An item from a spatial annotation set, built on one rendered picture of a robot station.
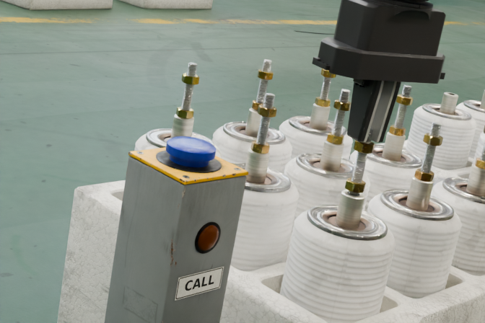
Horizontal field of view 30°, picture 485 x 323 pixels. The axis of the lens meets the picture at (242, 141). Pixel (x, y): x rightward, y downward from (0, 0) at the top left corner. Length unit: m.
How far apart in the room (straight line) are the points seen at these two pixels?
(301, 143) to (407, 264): 0.28
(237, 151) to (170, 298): 0.35
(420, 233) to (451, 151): 0.50
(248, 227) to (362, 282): 0.13
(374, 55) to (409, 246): 0.22
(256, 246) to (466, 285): 0.23
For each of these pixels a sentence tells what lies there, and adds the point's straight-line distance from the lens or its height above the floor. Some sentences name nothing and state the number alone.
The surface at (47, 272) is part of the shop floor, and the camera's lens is 1.23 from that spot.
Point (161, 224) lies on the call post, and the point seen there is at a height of 0.27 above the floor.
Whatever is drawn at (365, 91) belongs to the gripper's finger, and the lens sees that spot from 0.80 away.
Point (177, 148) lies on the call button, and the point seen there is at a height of 0.33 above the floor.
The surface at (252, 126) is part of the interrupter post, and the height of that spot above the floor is 0.26.
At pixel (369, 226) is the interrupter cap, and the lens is 0.85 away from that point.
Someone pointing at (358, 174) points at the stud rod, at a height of 0.30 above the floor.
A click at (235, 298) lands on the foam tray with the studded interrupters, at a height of 0.17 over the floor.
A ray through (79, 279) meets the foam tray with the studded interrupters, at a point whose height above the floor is 0.08.
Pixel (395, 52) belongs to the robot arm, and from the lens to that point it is 0.78.
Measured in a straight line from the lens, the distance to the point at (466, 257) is 1.02.
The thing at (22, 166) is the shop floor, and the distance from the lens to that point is 1.60.
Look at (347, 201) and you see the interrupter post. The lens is 0.83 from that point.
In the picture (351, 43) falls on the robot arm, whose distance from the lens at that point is 0.78.
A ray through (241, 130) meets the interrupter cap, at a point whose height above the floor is 0.25.
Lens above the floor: 0.54
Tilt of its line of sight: 16 degrees down
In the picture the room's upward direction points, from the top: 10 degrees clockwise
